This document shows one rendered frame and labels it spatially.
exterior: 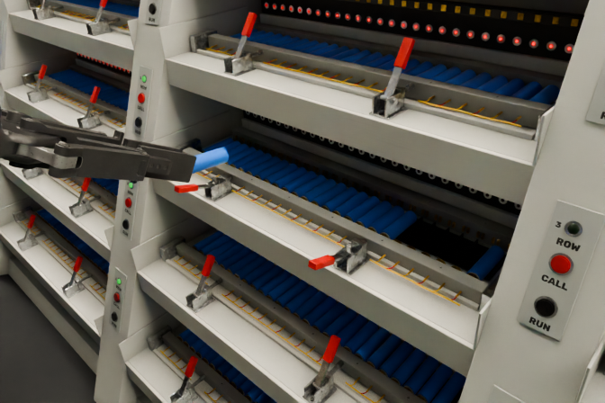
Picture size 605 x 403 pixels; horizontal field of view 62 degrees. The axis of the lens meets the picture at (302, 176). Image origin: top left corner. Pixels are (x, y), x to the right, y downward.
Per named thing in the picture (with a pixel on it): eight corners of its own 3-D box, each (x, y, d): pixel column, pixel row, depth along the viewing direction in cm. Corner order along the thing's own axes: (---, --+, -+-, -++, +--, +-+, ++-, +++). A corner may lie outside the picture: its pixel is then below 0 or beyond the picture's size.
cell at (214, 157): (229, 149, 57) (180, 165, 53) (229, 164, 58) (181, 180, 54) (218, 145, 58) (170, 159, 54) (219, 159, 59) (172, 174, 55)
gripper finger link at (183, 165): (137, 144, 48) (140, 146, 48) (193, 155, 54) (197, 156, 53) (128, 173, 49) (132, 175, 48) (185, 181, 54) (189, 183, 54)
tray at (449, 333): (470, 380, 53) (481, 314, 48) (154, 192, 90) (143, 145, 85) (543, 281, 65) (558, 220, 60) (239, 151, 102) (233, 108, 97)
